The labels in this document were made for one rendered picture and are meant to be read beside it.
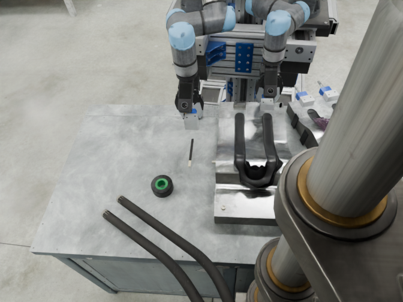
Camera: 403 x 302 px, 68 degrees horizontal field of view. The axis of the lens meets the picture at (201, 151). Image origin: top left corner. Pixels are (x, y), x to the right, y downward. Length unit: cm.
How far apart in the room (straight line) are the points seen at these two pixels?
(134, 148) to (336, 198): 109
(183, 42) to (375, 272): 77
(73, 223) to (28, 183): 133
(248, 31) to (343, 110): 139
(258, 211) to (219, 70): 91
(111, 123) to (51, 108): 155
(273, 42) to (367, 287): 88
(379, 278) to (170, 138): 109
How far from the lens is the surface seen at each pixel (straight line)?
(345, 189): 24
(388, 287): 28
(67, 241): 117
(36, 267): 215
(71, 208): 122
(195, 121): 112
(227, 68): 168
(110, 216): 110
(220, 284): 86
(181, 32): 91
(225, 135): 116
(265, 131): 118
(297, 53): 145
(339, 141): 21
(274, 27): 103
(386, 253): 29
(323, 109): 135
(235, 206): 102
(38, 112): 294
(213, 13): 102
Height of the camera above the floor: 178
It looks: 54 degrees down
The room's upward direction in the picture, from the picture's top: 6 degrees counter-clockwise
